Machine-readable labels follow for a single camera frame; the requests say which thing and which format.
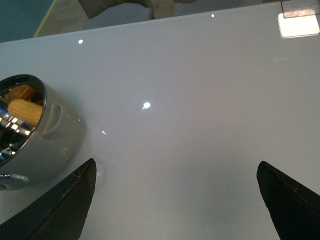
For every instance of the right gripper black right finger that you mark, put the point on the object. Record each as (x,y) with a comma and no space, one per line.
(294,209)

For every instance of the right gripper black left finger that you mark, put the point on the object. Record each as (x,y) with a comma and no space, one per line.
(60,213)

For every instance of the yellow corn cob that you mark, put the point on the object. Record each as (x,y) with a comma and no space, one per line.
(25,111)

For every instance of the grey electric cooking pot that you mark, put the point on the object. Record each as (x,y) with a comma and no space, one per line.
(32,154)

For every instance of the label sticker on table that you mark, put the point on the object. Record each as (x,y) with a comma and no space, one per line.
(300,8)

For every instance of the beige chair on left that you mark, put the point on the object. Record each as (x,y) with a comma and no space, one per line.
(93,8)

